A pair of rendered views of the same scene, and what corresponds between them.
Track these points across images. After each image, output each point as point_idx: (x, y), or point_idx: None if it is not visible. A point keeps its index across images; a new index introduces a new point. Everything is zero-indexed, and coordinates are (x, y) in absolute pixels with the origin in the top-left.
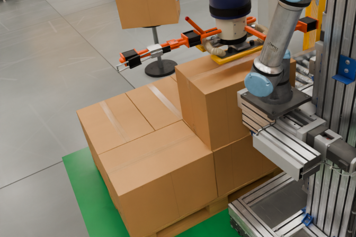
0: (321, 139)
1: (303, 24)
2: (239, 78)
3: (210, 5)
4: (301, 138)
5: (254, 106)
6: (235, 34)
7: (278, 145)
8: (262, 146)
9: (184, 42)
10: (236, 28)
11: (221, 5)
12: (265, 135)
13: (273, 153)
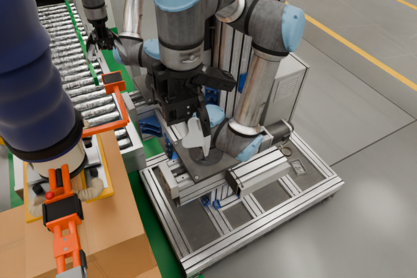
0: (265, 138)
1: (120, 83)
2: (121, 184)
3: (31, 151)
4: (257, 152)
5: (217, 174)
6: (84, 151)
7: (262, 171)
8: (253, 187)
9: (75, 223)
10: (80, 143)
11: (63, 133)
12: (247, 179)
13: (266, 179)
